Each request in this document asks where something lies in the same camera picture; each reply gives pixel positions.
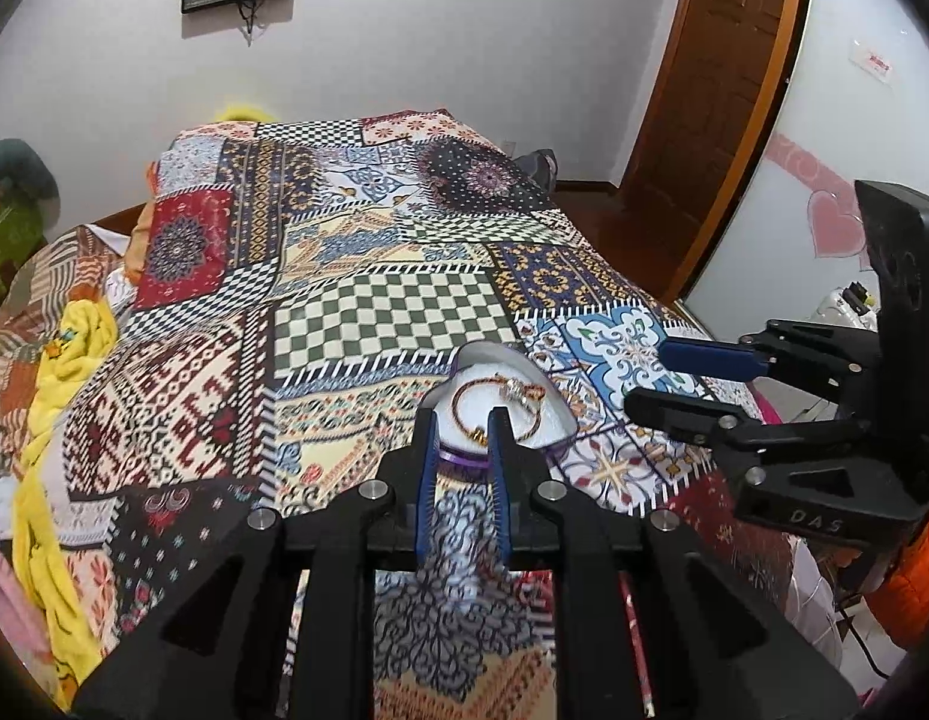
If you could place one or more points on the brown wooden door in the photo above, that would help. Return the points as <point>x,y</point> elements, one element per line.
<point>704,105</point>

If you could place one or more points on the yellow plush pillow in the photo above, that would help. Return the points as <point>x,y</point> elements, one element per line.
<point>243,111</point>

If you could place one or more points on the patchwork printed blanket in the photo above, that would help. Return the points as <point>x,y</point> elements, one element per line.
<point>344,315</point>

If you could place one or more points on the pink cloth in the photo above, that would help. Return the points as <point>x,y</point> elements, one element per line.
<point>7,607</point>

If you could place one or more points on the yellow cloth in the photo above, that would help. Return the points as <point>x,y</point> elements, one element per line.
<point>56,390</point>

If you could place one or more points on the green cloth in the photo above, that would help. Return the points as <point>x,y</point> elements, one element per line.
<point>14,225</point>

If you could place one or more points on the orange pillow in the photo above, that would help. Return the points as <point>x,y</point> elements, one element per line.
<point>140,240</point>

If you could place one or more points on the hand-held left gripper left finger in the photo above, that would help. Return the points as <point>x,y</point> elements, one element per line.
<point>426,465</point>

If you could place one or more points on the white jewelry box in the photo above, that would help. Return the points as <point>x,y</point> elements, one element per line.
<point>472,390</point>

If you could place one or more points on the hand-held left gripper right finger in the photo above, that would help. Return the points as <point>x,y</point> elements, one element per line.
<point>499,480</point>

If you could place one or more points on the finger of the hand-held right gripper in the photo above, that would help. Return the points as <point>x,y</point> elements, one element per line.
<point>681,409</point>
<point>696,356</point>

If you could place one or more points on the orange cloth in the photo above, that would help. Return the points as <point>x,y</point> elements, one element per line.
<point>910,585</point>

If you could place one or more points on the pink heart wall sticker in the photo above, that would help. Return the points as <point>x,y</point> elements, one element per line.
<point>831,225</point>

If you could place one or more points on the dark bag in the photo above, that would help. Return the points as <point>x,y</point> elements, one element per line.
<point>539,169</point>

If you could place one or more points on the white wall label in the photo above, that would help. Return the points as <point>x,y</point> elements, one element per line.
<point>871,60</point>

